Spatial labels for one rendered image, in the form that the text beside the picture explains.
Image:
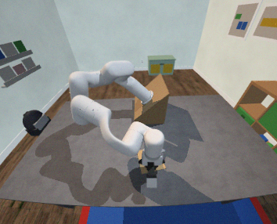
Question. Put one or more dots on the tan flat mat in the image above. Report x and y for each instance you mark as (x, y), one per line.
(143, 168)

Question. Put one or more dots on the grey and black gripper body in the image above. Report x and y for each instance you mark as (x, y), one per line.
(145, 160)

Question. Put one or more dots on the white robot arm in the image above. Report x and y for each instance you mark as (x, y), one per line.
(85, 110)

